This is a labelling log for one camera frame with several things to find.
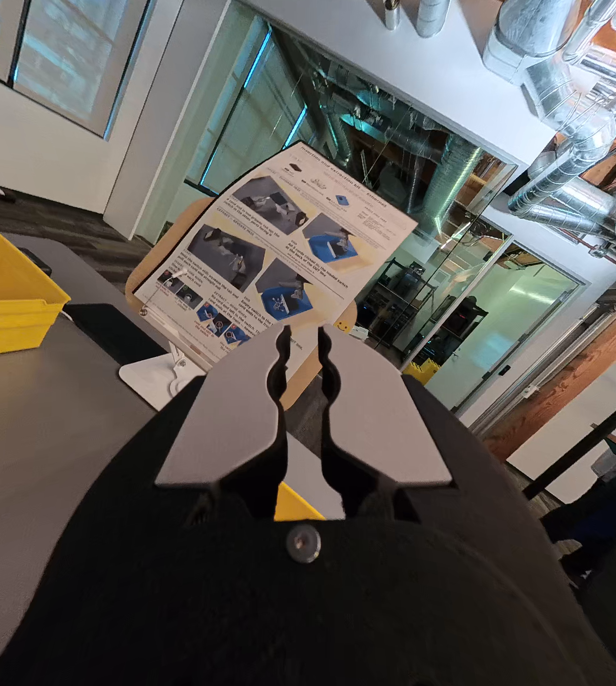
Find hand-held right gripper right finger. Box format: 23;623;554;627
319;323;454;521

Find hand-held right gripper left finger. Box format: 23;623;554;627
154;324;292;521

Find yellow bin with divider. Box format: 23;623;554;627
275;481;326;522

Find white stand base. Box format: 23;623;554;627
119;346;215;413

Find black table mat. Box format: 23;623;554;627
64;303;172;366

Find printed instruction sheet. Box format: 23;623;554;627
132;141;421;372

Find black pole stand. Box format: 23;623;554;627
522;383;616;500

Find wooden beam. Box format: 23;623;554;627
482;284;616;462

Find yellow plastic bin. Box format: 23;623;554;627
0;219;72;359

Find silver ventilation ducts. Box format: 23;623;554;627
482;0;616;263

